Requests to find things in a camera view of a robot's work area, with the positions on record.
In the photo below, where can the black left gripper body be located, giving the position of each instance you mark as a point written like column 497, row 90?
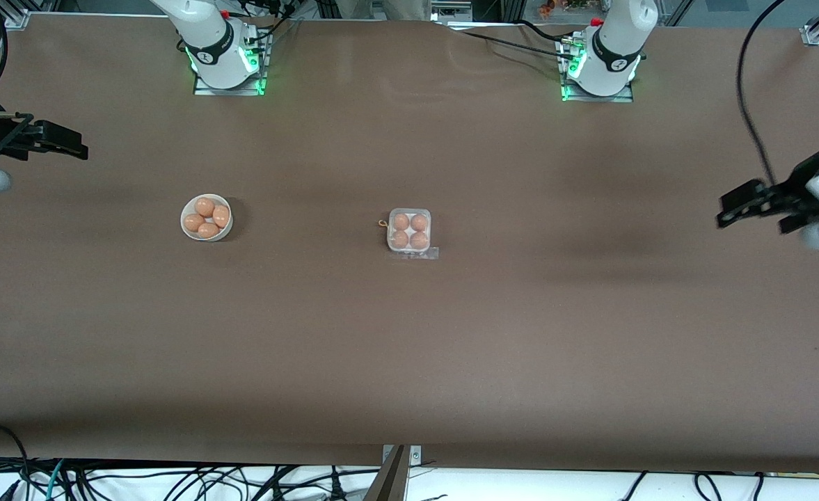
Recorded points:
column 794, row 183

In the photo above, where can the clear plastic egg box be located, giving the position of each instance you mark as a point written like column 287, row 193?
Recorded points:
column 410, row 231

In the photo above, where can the brown egg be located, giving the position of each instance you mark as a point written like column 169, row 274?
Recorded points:
column 400, row 240
column 401, row 222
column 193, row 222
column 204, row 207
column 221, row 216
column 419, row 241
column 208, row 230
column 419, row 222

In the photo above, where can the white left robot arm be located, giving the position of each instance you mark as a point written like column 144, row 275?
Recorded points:
column 611, row 42

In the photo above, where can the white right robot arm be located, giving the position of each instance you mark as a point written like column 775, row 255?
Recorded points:
column 207, row 42

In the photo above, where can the white round bowl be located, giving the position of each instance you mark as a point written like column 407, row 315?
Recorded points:
column 225, row 233

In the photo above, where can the beige trousers of person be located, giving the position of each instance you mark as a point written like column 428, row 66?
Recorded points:
column 381, row 8

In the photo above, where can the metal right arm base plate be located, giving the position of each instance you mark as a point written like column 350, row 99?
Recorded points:
column 204, row 91

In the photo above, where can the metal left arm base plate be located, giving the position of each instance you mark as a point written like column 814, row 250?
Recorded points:
column 618, row 97

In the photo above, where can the small metal bracket plate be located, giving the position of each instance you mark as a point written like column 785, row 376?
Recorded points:
column 415, row 456

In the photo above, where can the dark metal post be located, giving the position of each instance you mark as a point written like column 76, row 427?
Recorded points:
column 388, row 476

